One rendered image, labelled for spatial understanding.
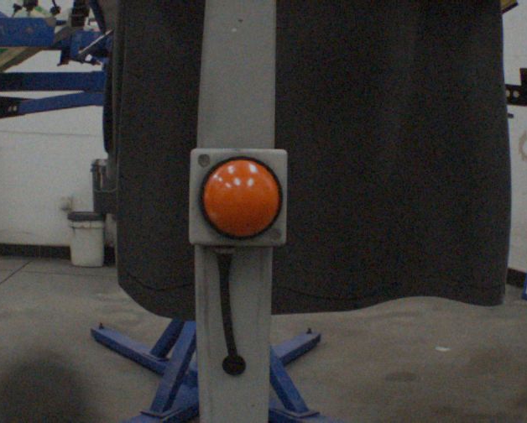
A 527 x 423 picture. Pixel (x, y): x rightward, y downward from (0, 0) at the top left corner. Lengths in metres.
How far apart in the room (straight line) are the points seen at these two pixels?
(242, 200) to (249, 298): 0.07
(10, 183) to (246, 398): 5.09
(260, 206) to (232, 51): 0.09
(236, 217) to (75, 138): 5.02
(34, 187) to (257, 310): 5.04
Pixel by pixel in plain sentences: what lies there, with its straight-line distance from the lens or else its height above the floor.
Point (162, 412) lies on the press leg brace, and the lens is 1.80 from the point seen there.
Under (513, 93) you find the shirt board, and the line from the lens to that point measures 1.83.
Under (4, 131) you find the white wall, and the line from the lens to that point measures 5.50.
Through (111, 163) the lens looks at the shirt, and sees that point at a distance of 0.78.
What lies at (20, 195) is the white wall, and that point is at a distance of 5.45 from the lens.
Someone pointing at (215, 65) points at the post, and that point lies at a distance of 0.41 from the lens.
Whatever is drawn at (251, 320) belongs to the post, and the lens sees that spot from 0.41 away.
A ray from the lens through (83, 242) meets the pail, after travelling 5.00.
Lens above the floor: 0.66
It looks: 3 degrees down
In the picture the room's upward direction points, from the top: 1 degrees clockwise
